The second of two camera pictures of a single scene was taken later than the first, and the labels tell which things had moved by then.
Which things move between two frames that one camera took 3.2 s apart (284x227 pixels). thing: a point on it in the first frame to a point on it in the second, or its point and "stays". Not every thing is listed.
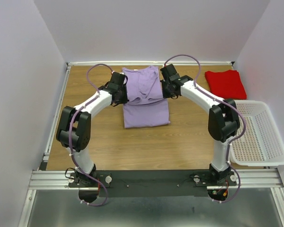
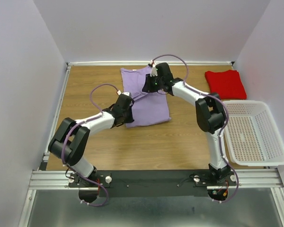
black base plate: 151,183 stays
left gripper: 125,99 to 131,118
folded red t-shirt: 226,84 stays
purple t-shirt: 146,107 stays
